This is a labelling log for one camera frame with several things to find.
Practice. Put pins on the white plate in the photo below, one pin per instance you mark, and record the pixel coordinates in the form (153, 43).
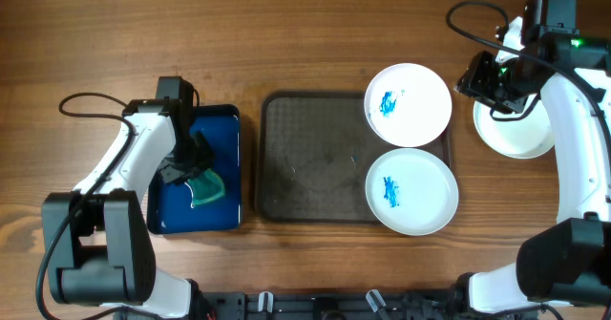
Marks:
(523, 139)
(408, 105)
(411, 191)

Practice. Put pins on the dark brown serving tray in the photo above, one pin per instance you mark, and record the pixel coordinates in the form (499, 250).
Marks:
(316, 149)

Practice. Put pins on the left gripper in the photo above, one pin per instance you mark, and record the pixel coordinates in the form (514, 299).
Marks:
(204, 158)

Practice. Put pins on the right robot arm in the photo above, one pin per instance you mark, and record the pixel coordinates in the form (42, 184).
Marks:
(569, 263)

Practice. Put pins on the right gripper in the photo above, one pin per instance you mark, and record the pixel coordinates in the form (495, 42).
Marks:
(475, 78)

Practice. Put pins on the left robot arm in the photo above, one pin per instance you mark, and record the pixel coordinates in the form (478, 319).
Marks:
(98, 250)

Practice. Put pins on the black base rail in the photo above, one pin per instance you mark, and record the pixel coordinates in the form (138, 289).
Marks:
(426, 304)

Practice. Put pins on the green yellow sponge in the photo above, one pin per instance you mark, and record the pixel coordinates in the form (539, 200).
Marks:
(206, 188)

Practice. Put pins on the blue water basin tray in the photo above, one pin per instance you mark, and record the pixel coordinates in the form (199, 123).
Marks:
(169, 208)

